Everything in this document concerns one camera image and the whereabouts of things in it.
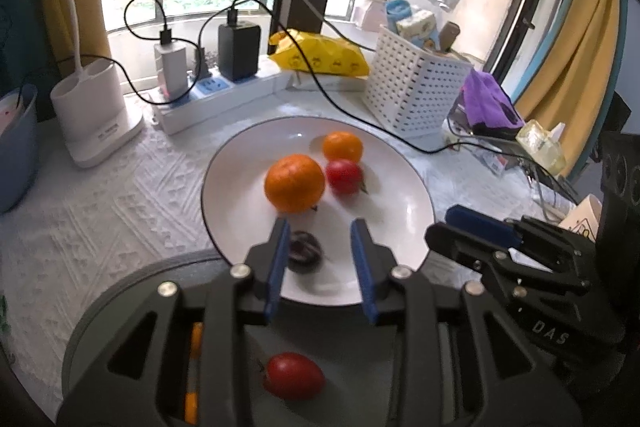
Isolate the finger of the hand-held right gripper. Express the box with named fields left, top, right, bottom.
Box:
left=445, top=205, right=598, bottom=279
left=424, top=222, right=592, bottom=308

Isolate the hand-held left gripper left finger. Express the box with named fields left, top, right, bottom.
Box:
left=56, top=218, right=292, bottom=427

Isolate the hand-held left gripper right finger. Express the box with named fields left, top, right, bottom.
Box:
left=350, top=218, right=583, bottom=427

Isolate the dark purple plum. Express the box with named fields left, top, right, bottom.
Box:
left=287, top=231, right=325, bottom=269

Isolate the white plate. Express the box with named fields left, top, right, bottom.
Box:
left=201, top=116, right=436, bottom=307

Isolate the large orange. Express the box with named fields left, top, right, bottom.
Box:
left=264, top=154, right=326, bottom=214

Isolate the grey round tray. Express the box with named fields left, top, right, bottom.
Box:
left=61, top=251, right=506, bottom=427

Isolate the red tomato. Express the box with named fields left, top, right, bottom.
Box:
left=326, top=159, right=367, bottom=196
left=259, top=352, right=326, bottom=402

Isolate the small orange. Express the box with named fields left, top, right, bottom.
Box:
left=322, top=132, right=364, bottom=165

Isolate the clear plastic bag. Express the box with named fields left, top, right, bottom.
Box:
left=515, top=119, right=568, bottom=178

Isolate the paper cup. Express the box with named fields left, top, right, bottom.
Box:
left=559, top=194, right=603, bottom=240

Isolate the purple cloth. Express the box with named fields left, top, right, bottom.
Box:
left=459, top=69, right=525, bottom=129

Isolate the white perforated basket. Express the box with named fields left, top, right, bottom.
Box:
left=363, top=25, right=474, bottom=138

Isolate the white power strip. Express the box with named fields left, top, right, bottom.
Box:
left=151, top=66, right=293, bottom=136

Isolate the brown bottle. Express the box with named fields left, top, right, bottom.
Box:
left=439, top=22, right=461, bottom=52

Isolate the patterned tissue pack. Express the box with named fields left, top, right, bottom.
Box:
left=395, top=9, right=437, bottom=42

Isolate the yellow plastic bag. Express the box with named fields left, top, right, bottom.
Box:
left=268, top=28, right=370, bottom=76

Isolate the black charger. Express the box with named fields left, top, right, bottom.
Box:
left=218, top=9, right=262, bottom=82

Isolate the white charger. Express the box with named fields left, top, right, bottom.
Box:
left=153, top=29, right=188, bottom=100

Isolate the blue lidded container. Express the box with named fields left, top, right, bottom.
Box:
left=386, top=0, right=412, bottom=28

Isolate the white desk lamp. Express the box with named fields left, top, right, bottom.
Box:
left=47, top=0, right=146, bottom=168

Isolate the blue plastic basin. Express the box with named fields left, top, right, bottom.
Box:
left=0, top=84, right=40, bottom=214

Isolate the teal curtain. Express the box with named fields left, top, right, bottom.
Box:
left=0, top=0, right=56, bottom=98

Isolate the black wire rack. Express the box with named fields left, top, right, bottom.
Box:
left=447, top=107, right=576, bottom=208

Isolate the black charger cable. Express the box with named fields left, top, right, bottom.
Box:
left=230, top=0, right=501, bottom=154
left=124, top=0, right=206, bottom=62
left=199, top=0, right=386, bottom=58

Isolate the black lamp cable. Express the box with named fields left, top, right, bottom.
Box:
left=20, top=56, right=156, bottom=104

